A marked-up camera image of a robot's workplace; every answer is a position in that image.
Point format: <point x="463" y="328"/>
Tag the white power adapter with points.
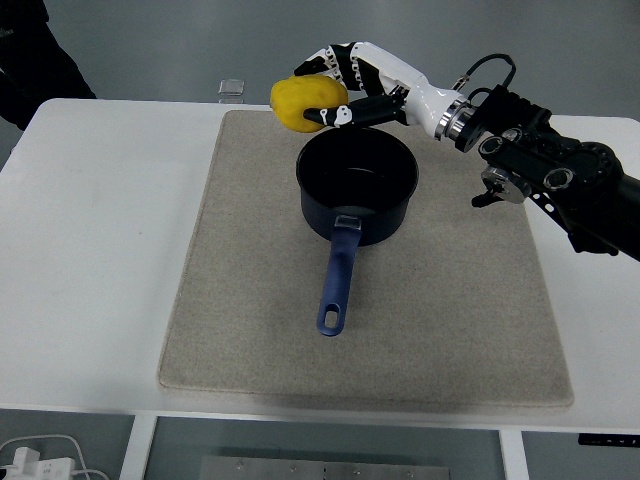
<point x="35" y="465"/>

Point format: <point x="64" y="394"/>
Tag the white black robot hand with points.
<point x="422" y="102"/>

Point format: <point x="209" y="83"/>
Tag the beige fabric mat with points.
<point x="260" y="280"/>

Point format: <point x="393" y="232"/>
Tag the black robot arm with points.
<point x="540" y="155"/>

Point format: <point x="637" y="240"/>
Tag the white table leg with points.
<point x="136" y="450"/>
<point x="514" y="457"/>

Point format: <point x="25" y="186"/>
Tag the black table control panel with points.
<point x="607" y="439"/>

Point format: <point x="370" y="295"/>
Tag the person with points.
<point x="35" y="75"/>

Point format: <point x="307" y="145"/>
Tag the small grey floor box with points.
<point x="231" y="89"/>

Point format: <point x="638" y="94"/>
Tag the grey metal plate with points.
<point x="325" y="470"/>

